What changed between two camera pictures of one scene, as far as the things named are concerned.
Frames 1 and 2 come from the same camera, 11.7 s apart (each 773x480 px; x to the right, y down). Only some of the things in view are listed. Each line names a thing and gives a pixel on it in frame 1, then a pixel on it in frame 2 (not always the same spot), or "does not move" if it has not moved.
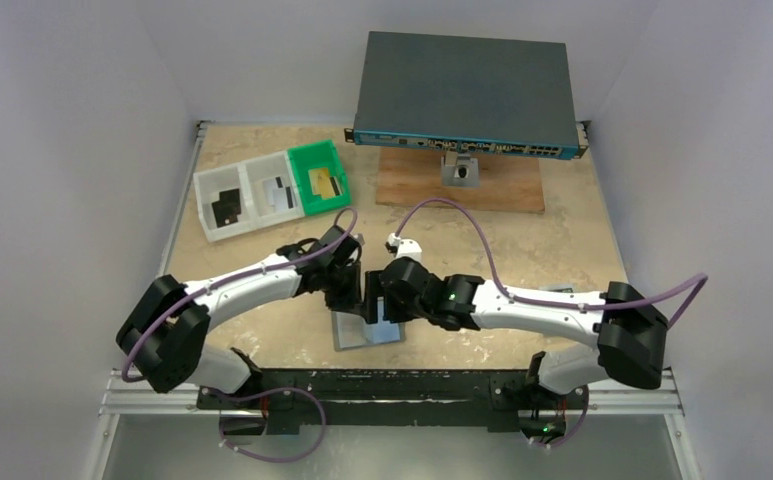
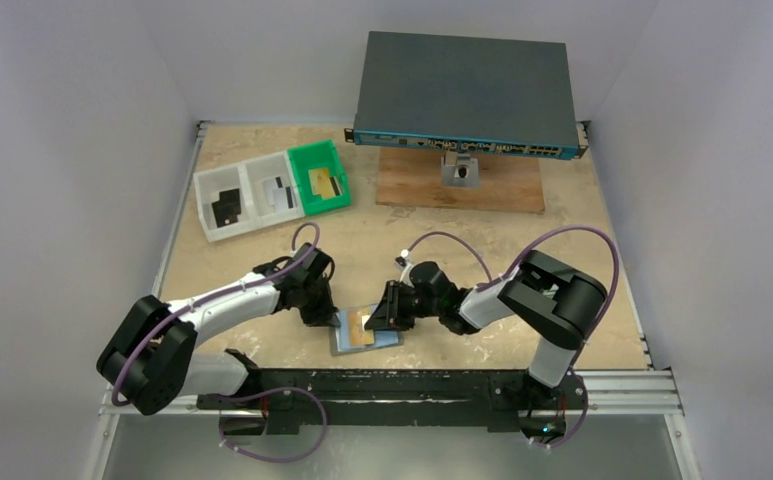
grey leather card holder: x=351 y=330 does not move
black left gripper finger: x=346 y=296 → x=319 y=309
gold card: x=327 y=190 does not move
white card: x=283 y=199 does not move
